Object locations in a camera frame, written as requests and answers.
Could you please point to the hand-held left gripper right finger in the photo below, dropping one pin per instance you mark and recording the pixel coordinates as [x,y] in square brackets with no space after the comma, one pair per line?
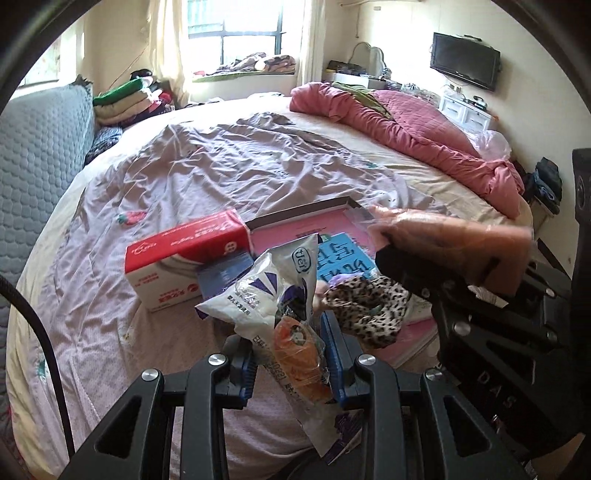
[332,350]

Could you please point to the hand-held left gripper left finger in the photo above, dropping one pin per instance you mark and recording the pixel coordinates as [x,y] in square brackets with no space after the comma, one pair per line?
[244,369]

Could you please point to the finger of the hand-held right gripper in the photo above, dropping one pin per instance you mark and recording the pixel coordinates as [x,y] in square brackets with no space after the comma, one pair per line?
[545,314]
[406,272]

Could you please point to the orange pink packet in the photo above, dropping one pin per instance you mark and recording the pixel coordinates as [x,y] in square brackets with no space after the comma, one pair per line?
[461,244]

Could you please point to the white printed plastic packet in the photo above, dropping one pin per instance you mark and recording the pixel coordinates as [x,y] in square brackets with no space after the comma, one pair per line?
[258,295]

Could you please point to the pink framed tray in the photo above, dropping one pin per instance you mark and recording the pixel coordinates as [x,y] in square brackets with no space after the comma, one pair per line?
[286,235]

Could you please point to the dark clothes pile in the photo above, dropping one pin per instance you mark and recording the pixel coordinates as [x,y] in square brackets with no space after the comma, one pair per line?
[547,180]

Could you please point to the leopard print cloth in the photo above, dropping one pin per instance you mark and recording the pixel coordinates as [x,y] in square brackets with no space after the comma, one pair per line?
[369,314]

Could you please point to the cream plush toy purple bow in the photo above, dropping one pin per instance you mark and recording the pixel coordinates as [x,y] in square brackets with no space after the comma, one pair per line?
[342,279]

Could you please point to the clear plastic bag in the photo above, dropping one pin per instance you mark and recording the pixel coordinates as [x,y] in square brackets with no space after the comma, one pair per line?
[494,143]

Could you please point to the cream bed sheet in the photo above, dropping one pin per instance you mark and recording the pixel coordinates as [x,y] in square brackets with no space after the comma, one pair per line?
[415,152]

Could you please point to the red and white box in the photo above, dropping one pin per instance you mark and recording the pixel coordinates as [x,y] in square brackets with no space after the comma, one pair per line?
[184,240]

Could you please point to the pink quilt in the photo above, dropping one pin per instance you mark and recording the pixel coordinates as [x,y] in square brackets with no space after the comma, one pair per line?
[415,124]

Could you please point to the white cabinet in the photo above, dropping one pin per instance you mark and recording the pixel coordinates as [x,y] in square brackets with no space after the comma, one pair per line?
[461,113]

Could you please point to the black television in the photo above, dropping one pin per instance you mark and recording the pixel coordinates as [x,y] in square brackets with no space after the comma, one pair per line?
[464,60]

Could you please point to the purple patterned duvet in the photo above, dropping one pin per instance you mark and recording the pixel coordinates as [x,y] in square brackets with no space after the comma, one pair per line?
[207,175]

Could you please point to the white dressing table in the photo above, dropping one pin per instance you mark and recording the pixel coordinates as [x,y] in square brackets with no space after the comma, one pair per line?
[351,76]

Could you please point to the white framed mirror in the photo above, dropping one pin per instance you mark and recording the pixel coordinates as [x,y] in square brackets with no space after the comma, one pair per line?
[369,55]

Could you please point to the cream curtain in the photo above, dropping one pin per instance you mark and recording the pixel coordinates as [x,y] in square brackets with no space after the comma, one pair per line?
[309,41]
[166,46]

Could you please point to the clothes on window sill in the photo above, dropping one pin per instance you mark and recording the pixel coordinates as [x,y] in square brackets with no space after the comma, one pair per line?
[263,62]

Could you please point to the dark patterned pillow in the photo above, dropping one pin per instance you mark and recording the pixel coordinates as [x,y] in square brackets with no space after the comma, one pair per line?
[101,141]

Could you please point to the window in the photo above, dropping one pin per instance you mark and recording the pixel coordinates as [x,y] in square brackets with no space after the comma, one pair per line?
[244,50]

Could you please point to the red and pink clothes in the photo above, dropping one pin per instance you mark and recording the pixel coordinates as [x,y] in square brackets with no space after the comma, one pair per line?
[160,106]

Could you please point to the beige folded blankets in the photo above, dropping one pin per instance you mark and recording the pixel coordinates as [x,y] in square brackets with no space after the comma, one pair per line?
[120,110]

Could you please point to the grey quilted headboard cover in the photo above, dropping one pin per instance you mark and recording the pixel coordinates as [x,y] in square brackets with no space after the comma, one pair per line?
[41,152]

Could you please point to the green folded cloth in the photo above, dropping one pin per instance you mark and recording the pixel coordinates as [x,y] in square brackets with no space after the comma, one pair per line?
[120,90]

